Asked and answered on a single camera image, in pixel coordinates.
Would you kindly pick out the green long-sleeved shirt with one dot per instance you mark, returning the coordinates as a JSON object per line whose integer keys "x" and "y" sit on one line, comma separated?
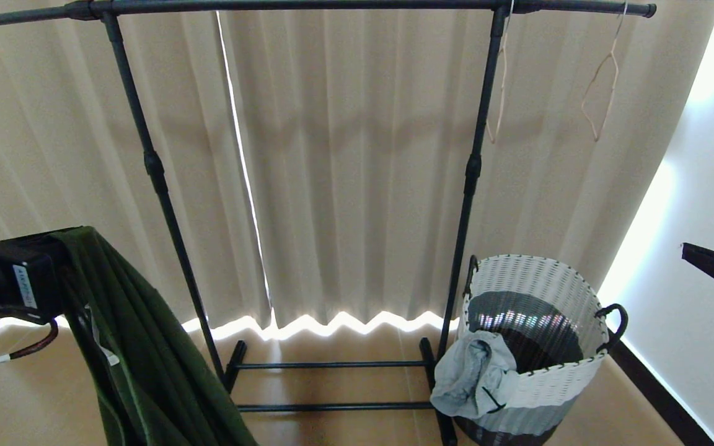
{"x": 146, "y": 347}

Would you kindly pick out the pink clothes hanger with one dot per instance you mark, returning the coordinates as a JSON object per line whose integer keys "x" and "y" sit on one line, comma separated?
{"x": 607, "y": 102}
{"x": 503, "y": 80}

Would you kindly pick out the black clothes rack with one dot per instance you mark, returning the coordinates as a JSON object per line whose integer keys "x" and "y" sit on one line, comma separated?
{"x": 472, "y": 179}

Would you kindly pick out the white laundry basket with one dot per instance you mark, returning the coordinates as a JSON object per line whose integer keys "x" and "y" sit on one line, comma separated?
{"x": 530, "y": 279}

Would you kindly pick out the beige curtain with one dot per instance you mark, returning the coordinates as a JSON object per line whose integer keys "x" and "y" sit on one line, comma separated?
{"x": 363, "y": 155}

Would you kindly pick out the pale grey garment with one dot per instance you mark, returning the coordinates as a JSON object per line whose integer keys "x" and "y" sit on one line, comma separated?
{"x": 468, "y": 378}

